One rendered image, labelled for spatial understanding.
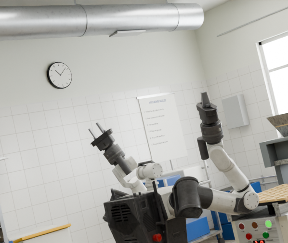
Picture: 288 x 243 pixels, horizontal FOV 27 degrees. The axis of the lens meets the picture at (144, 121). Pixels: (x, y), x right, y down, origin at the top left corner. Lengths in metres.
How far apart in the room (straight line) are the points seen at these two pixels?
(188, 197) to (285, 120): 1.42
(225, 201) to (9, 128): 4.40
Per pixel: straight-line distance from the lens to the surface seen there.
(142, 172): 2.65
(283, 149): 3.81
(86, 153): 7.11
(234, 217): 3.13
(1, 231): 3.75
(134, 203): 2.45
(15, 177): 6.62
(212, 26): 8.48
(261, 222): 3.01
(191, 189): 2.46
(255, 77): 8.05
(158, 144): 7.78
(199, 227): 7.22
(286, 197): 2.96
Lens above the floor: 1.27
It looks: 3 degrees up
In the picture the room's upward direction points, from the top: 13 degrees counter-clockwise
